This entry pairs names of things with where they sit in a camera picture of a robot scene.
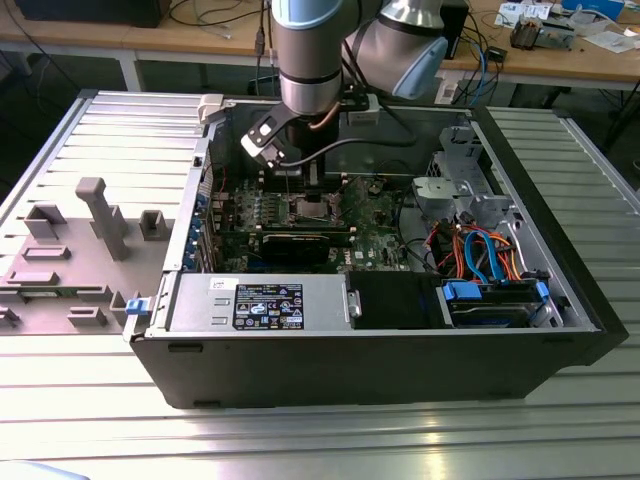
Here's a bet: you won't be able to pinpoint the blue data wire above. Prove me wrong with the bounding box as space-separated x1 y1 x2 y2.
463 228 506 285

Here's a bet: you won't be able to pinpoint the black upright device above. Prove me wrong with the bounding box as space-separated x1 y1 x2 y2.
442 0 471 61

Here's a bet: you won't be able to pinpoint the metal CPU cooler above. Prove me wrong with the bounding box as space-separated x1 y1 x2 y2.
509 13 540 51

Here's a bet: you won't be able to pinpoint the white power adapter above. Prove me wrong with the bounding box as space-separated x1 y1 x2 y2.
433 74 459 105

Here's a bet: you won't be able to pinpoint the CPU socket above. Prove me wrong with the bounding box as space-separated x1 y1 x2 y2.
282 192 344 225

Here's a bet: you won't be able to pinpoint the clear plastic bag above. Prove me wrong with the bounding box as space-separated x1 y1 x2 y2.
584 29 639 54

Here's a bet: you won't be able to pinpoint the metal socket cover frame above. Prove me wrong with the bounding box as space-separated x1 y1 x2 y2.
334 175 366 221

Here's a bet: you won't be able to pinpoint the black RAM slot row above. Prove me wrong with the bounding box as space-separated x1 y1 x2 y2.
260 222 357 246
263 169 349 194

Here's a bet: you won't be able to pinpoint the orange power wires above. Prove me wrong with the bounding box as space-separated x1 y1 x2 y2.
429 223 524 281

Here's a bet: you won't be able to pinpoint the black graphics card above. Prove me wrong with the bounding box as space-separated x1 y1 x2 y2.
259 231 332 267

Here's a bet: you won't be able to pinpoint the black plastic shroud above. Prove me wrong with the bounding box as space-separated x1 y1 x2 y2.
347 272 446 331

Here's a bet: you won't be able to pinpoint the black open PC case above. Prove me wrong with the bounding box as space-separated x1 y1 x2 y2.
122 92 630 411

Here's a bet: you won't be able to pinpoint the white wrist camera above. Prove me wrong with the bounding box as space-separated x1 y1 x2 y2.
347 94 381 129
239 107 292 172

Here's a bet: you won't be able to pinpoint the silver metal drive cage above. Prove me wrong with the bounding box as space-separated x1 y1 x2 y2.
412 124 521 236

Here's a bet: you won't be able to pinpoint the beige case latch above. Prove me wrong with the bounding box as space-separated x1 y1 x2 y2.
197 93 227 126

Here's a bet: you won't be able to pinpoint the grey parts rack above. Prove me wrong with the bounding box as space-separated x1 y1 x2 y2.
0 175 177 337

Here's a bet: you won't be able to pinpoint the green motherboard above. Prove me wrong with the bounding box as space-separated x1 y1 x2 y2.
209 172 416 274

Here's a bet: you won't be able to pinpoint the hard disk in blue carrier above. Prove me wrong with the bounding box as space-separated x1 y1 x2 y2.
438 279 551 330

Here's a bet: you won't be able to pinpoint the blue cardboard box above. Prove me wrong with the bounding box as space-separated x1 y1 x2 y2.
559 0 626 22

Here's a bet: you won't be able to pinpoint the wooden desk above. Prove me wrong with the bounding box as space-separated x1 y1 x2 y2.
0 0 640 94

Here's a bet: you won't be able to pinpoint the black camera cable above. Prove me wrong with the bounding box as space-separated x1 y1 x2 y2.
277 99 419 166

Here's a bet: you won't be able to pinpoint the white paper sheet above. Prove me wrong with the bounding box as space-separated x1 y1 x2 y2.
494 2 554 29

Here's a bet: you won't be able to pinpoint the silver power supply unit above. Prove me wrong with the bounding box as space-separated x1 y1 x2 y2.
167 273 350 334

